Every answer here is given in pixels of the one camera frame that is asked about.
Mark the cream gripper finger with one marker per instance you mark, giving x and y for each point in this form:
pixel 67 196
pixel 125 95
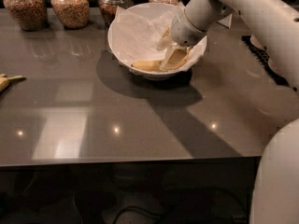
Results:
pixel 175 57
pixel 165 42

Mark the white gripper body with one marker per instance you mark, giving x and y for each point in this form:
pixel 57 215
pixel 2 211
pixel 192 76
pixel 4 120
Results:
pixel 186 31

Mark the yellow banana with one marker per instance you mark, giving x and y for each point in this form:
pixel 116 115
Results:
pixel 148 66

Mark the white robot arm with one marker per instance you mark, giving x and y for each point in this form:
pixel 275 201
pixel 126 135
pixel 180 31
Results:
pixel 275 199

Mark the white bowl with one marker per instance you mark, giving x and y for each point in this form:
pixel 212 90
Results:
pixel 155 75

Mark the banana at left edge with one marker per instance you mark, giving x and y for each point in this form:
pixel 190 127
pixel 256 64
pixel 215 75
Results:
pixel 5 81

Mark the white paper liner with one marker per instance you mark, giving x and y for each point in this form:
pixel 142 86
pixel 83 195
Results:
pixel 137 34

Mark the white card stand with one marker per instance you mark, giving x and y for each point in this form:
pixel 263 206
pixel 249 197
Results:
pixel 226 22

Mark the black rubber mat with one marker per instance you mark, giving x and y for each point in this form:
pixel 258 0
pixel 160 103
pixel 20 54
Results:
pixel 263 59

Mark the stack of white plates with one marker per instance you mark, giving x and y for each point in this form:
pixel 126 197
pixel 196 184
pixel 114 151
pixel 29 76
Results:
pixel 274 68

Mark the glass jar far left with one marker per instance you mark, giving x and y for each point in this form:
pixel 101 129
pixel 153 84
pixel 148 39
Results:
pixel 30 15

